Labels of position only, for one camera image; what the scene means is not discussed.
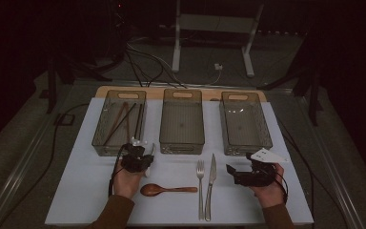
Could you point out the person's left hand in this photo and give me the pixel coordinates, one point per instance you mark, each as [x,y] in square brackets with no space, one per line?
[125,184]

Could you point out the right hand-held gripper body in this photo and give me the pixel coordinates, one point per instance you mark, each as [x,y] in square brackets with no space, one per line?
[257,176]

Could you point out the brown wooden spoon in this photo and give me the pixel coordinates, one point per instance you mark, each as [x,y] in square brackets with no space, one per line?
[149,190]

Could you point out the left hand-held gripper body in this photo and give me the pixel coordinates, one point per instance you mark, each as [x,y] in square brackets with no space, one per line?
[132,159]

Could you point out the white metal stand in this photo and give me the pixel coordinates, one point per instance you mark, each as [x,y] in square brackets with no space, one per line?
[176,47]

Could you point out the white table cover sheet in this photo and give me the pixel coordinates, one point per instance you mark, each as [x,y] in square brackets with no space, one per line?
[171,210]

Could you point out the silver metal fork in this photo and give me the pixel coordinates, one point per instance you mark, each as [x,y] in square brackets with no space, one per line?
[200,173]

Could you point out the white power plug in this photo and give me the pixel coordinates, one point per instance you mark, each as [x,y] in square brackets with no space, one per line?
[218,66]

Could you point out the silver metal knife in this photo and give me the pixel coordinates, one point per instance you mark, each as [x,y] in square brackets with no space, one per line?
[212,171]

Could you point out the white ceramic spoon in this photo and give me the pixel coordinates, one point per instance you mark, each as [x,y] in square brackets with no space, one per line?
[153,149]

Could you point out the smoky clear plastic bin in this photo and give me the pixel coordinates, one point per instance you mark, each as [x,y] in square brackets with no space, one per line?
[181,122]
[244,125]
[108,125]

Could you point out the black tripod stand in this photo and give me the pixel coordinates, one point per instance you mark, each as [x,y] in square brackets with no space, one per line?
[313,98]
[51,86]

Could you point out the person's right hand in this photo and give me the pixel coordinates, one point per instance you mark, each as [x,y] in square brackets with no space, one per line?
[271,195]

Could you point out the brown chopsticks pair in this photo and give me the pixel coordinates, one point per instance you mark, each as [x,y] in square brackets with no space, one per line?
[120,124]

